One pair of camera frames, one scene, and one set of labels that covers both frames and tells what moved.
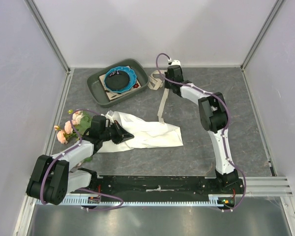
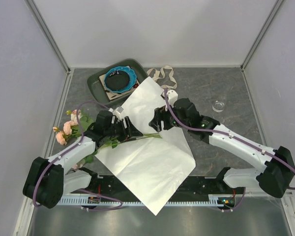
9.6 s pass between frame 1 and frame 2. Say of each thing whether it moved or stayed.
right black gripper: moved
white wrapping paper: moved
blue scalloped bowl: stayed
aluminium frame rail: stayed
